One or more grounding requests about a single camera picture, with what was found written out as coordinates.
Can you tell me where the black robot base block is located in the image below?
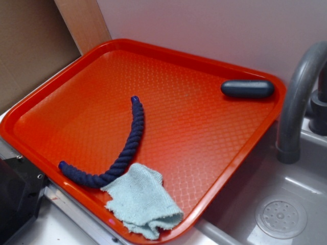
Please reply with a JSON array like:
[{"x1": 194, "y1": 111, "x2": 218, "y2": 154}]
[{"x1": 1, "y1": 157, "x2": 47, "y2": 244}]

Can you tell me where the light blue cloth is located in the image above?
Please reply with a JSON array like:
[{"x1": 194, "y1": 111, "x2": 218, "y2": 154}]
[{"x1": 101, "y1": 163, "x2": 184, "y2": 240}]

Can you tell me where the orange plastic tray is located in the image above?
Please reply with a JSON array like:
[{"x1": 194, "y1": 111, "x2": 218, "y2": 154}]
[{"x1": 1, "y1": 39, "x2": 286, "y2": 244}]

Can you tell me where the dark blue oblong capsule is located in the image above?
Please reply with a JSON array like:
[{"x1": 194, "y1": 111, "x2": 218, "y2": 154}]
[{"x1": 221, "y1": 80, "x2": 275, "y2": 99}]

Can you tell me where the grey plastic sink basin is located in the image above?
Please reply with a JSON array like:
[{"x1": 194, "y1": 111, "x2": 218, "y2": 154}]
[{"x1": 196, "y1": 119, "x2": 327, "y2": 245}]

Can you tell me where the grey curved faucet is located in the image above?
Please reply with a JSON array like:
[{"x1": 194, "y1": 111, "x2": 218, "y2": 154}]
[{"x1": 276, "y1": 41, "x2": 326, "y2": 164}]

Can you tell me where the brown cardboard panel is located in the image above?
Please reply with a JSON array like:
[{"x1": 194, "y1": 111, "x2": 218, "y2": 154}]
[{"x1": 1, "y1": 1, "x2": 111, "y2": 112}]

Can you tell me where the round sink drain cover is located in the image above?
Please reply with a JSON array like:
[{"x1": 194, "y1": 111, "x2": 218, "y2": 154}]
[{"x1": 255, "y1": 195, "x2": 308, "y2": 239}]

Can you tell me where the dark blue twisted rope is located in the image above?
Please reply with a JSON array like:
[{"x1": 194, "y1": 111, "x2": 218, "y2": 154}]
[{"x1": 58, "y1": 95, "x2": 145, "y2": 189}]

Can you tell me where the dark faucet handle knob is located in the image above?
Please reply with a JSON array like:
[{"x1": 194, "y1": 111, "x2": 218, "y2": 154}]
[{"x1": 309, "y1": 65, "x2": 326, "y2": 136}]

